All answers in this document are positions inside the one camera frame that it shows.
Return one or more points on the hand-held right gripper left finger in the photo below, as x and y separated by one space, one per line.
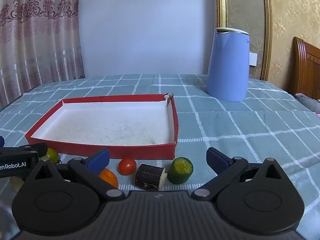
98 160

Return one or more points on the green cucumber piece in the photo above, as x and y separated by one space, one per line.
180 171

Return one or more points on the tan longan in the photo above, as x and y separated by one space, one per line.
16 183

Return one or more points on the green tomato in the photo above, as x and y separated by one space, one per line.
52 155

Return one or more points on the red cardboard box tray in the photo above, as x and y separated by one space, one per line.
100 125

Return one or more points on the blue electric kettle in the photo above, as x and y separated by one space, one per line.
227 67

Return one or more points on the red cherry tomato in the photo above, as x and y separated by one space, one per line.
127 166

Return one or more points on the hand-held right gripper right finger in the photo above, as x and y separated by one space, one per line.
217 160

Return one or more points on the white wall switch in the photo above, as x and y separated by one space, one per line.
253 59

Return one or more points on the wooden headboard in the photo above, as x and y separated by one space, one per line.
308 70

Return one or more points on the orange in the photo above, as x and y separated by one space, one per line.
110 179

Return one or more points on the pink patterned curtain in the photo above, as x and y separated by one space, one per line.
37 42

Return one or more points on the teal checked tablecloth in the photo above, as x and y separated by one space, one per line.
237 130

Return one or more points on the grey cloth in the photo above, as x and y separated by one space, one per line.
308 103

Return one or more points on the dark eggplant piece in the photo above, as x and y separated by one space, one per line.
148 177

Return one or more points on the gold wall frame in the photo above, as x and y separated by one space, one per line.
221 5

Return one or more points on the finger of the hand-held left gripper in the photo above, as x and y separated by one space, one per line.
1 141
33 148

